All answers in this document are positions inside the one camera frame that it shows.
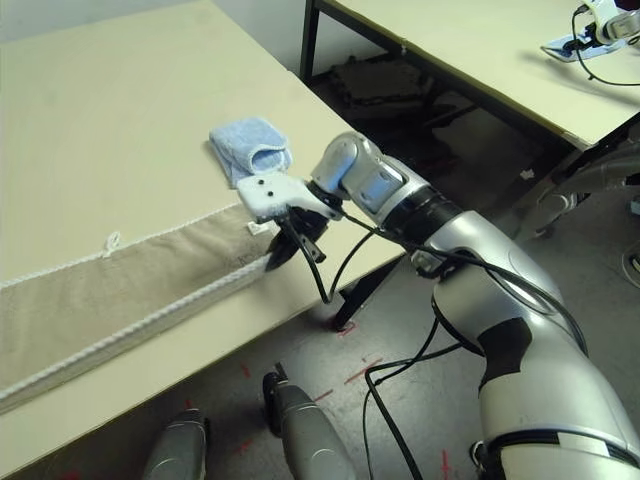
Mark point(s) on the beige towel with white trim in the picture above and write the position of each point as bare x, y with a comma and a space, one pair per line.
100, 300

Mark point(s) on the beige table with black frame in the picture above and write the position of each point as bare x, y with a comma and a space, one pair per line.
475, 40

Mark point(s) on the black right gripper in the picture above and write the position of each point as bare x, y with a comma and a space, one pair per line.
307, 227

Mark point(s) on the blue folded towel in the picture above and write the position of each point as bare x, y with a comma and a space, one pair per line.
240, 135

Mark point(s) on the white paper scrap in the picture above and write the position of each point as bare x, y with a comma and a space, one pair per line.
526, 174

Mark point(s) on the small blue box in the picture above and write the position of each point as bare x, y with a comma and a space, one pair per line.
635, 205

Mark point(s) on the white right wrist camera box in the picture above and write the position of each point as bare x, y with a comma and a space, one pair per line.
275, 192

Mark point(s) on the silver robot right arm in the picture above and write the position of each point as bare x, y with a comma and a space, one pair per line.
500, 280

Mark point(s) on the light blue cloth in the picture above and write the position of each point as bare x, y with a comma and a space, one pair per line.
575, 50

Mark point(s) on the silver robot left leg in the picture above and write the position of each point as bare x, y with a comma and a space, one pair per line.
175, 450

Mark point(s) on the black table leg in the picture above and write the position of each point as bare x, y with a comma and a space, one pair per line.
360, 295

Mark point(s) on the dark brown floor mat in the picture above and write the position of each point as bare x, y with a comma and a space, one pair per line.
380, 82

